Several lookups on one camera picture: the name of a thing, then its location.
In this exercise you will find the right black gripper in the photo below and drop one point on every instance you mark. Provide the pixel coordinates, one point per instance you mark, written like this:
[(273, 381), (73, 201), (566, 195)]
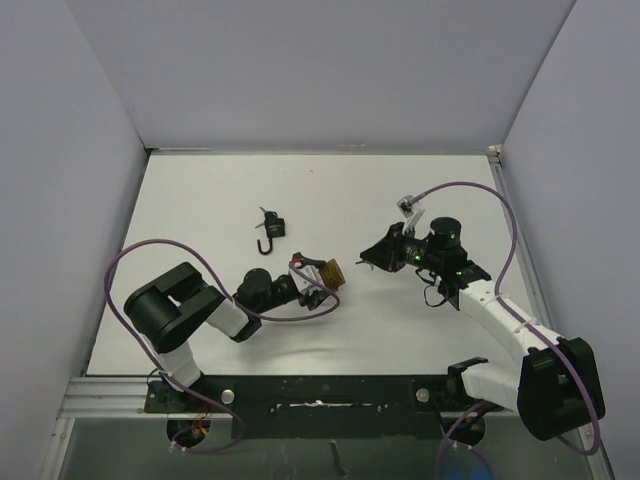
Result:
[(379, 253)]

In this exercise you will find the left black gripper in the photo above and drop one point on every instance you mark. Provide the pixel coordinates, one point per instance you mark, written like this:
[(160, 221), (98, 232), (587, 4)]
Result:
[(312, 299)]

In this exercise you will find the brass padlock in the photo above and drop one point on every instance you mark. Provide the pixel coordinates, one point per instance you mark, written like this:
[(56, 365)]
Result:
[(332, 275)]

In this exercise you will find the black padlock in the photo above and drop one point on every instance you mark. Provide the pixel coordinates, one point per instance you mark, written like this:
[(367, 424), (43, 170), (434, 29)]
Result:
[(277, 230)]

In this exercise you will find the black-headed keys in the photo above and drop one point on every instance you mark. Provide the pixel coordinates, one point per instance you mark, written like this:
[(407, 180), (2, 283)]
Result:
[(269, 217)]

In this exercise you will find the small silver keys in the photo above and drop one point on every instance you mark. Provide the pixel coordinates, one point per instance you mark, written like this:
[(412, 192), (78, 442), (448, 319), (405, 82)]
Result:
[(361, 262)]

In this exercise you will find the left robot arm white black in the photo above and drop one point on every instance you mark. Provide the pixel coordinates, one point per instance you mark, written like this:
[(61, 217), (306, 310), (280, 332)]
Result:
[(167, 311)]

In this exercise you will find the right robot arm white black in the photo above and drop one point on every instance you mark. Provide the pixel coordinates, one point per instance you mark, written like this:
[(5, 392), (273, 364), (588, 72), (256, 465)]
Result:
[(557, 388)]

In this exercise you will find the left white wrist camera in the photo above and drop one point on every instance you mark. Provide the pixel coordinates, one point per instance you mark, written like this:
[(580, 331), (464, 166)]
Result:
[(307, 279)]

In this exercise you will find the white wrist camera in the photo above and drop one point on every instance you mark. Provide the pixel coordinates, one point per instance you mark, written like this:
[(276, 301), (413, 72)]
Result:
[(412, 211), (307, 279)]

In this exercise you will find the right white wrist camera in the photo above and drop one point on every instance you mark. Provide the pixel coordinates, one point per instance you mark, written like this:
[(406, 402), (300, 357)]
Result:
[(412, 211)]

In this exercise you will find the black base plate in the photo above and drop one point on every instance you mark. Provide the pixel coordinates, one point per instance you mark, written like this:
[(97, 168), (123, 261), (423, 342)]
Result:
[(311, 407)]

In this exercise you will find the aluminium right rail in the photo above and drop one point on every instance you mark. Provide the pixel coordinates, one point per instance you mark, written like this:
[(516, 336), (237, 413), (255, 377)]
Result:
[(599, 465)]

